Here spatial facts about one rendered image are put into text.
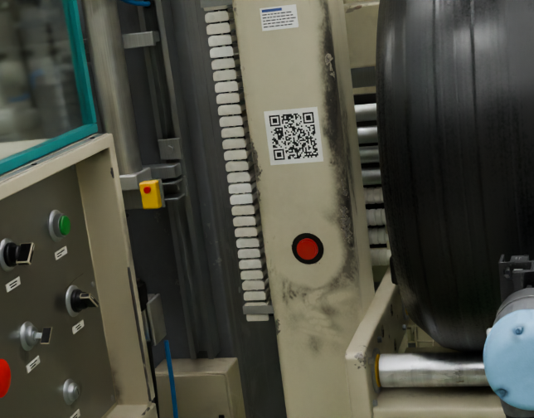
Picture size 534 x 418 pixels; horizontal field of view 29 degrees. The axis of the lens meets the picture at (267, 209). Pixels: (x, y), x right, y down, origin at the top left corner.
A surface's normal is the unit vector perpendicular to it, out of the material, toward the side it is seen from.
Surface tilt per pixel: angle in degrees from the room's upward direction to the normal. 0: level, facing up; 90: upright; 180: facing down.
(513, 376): 83
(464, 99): 71
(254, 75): 90
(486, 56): 62
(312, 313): 90
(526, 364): 83
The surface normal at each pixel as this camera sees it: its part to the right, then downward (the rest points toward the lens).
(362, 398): -0.26, 0.26
